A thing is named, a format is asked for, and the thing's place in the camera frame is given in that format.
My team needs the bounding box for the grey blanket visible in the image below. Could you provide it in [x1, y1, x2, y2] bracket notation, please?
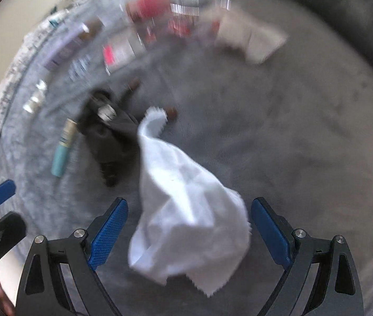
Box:
[0, 0, 373, 316]

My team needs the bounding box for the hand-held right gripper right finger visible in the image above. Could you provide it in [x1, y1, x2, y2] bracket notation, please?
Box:
[250, 197, 365, 316]

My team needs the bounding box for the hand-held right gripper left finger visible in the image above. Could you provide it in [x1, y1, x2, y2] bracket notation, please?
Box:
[14, 197, 129, 316]

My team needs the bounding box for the patterned cloth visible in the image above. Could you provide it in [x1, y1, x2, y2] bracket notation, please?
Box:
[0, 0, 108, 175]

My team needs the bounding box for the silver foil pack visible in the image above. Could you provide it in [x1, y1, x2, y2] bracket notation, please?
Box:
[23, 80, 48, 114]

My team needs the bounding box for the person's left hand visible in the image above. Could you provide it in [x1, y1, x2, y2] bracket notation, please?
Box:
[0, 276, 14, 315]

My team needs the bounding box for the pink and white packet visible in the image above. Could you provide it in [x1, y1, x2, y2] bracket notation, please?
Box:
[102, 34, 146, 75]

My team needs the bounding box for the red package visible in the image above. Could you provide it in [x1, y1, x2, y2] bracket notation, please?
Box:
[126, 0, 174, 23]

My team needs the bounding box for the clear red-printed wrapper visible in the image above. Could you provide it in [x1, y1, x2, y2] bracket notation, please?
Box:
[169, 0, 201, 38]

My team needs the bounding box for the dark grey pillow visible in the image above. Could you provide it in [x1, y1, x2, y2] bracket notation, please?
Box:
[239, 0, 373, 83]

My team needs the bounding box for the black pouch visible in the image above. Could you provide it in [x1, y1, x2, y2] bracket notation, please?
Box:
[78, 89, 141, 188]

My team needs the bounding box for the white cloth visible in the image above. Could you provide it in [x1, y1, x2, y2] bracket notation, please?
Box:
[128, 106, 253, 297]

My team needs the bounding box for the purple and white box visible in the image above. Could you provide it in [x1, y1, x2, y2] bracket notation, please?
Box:
[43, 18, 104, 72]

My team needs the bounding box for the teal tube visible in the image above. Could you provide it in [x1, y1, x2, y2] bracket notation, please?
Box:
[51, 118, 79, 177]

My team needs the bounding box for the blue and white packet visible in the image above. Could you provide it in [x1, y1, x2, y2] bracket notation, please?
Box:
[68, 57, 90, 83]

